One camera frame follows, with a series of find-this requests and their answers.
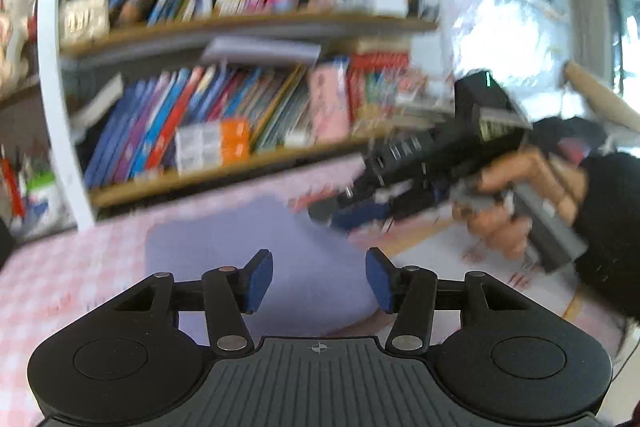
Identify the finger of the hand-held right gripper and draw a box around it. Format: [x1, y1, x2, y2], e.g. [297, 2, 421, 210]
[307, 191, 382, 224]
[331, 202, 398, 232]

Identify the row of slanted colourful books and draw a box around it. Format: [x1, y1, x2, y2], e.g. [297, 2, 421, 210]
[82, 62, 314, 188]

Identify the white flat lamp head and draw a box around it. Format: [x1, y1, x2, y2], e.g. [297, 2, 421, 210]
[202, 36, 321, 66]

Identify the white pen cup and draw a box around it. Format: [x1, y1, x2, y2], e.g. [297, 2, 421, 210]
[24, 172, 57, 229]

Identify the red tassel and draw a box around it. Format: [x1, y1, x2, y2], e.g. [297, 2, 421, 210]
[0, 156, 27, 219]

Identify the window with curtain valance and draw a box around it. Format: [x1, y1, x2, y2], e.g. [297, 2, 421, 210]
[560, 0, 640, 90]

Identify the person's right hand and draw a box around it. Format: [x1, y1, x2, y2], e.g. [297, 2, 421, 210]
[452, 144, 589, 261]

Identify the pink alphabet wall poster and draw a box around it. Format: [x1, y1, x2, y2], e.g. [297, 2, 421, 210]
[441, 0, 502, 74]

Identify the thick red book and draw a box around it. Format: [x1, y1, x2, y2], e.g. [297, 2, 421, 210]
[350, 53, 412, 74]

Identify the pink cup with stickers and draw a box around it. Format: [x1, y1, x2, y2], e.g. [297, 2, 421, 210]
[307, 59, 351, 144]

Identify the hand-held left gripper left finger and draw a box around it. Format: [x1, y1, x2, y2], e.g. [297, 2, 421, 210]
[112, 249, 275, 354]

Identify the orange and white box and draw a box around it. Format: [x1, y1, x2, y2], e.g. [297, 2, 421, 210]
[175, 119, 251, 150]
[175, 143, 251, 174]

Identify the white bookshelf with wooden boards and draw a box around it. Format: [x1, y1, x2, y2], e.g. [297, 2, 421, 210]
[37, 0, 442, 229]

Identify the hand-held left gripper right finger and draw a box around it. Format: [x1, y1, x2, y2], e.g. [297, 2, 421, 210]
[365, 247, 534, 354]

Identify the pink checked cartoon desk mat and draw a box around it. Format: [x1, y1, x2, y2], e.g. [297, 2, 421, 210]
[0, 147, 640, 427]

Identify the beige tube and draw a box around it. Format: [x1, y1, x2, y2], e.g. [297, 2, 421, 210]
[564, 61, 640, 134]

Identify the purple and pink knit sweater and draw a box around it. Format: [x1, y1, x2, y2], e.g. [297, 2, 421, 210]
[145, 197, 397, 339]

